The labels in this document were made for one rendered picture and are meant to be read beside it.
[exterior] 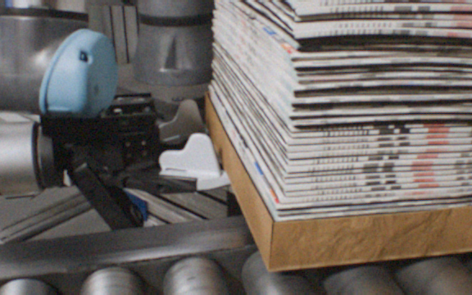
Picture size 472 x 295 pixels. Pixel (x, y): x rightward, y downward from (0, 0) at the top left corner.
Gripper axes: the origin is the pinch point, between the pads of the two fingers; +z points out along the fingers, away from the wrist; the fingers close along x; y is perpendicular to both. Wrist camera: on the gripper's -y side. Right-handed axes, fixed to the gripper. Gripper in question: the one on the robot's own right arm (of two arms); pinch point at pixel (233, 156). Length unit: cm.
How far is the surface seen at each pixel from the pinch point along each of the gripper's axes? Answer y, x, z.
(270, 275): -0.3, -20.5, -1.4
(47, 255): -0.2, -14.6, -18.3
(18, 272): -0.2, -16.4, -20.3
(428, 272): -0.7, -22.2, 11.0
